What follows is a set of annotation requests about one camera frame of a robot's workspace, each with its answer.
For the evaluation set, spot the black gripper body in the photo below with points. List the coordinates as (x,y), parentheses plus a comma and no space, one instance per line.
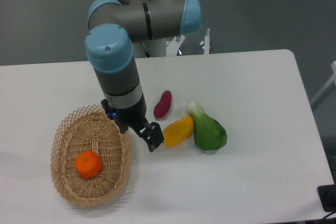
(132,117)

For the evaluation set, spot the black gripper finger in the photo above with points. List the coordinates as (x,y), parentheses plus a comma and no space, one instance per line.
(151,133)

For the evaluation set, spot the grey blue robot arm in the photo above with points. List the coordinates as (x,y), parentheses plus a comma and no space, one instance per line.
(114,27)

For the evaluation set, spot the woven wicker basket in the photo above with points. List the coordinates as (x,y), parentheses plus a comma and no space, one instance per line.
(89,129)

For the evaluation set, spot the yellow bell pepper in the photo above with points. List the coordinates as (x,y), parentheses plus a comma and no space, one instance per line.
(178,131)

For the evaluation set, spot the purple sweet potato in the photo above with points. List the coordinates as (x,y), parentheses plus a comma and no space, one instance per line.
(164,105)

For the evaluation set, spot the green bok choy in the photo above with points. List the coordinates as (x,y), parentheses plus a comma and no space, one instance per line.
(209,134)

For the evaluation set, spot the orange fruit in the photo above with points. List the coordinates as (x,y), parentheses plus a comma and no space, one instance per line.
(88,164)

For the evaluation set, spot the black device with cable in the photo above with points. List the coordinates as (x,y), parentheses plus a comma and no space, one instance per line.
(327,198)

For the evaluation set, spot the white furniture frame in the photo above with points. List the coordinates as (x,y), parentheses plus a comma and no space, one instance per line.
(324,91)

